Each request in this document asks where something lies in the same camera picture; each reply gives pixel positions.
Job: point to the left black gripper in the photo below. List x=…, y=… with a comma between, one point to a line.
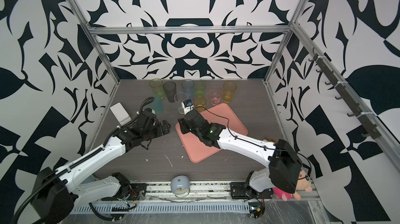
x=161, y=131

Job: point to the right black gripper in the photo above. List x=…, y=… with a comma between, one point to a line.
x=184, y=123

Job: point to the clear tall glass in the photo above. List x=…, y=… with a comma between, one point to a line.
x=179, y=98

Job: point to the light green tall glass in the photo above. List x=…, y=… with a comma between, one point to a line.
x=157, y=87

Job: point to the smoky grey tall glass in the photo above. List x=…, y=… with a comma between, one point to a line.
x=170, y=90

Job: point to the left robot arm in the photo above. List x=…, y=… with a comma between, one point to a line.
x=63, y=189

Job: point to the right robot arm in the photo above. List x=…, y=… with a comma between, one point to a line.
x=282, y=166

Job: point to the teal frosted glass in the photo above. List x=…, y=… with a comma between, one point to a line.
x=156, y=105

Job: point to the yellow short glass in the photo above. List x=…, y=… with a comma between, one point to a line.
x=200, y=103

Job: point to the pink short glass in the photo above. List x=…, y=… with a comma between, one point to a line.
x=215, y=96

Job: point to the green short glass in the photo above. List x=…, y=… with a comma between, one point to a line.
x=200, y=88

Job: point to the orange tall glass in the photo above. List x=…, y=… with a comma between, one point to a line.
x=229, y=91

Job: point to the blue tall glass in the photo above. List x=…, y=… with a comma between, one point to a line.
x=188, y=88

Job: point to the white round timer device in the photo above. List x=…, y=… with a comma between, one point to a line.
x=180, y=186

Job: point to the brown white flower toy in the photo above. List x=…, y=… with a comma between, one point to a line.
x=269, y=140

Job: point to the pink plush pig toy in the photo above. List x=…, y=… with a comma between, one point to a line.
x=303, y=184

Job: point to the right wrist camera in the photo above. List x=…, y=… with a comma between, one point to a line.
x=187, y=106

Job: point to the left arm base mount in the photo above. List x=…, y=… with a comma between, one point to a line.
x=131, y=191

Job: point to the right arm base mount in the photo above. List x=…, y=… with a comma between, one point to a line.
x=242, y=191

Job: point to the white slotted cable duct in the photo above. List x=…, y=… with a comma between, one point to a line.
x=174, y=208

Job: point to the black wall hook rail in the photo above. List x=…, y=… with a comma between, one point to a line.
x=347, y=94

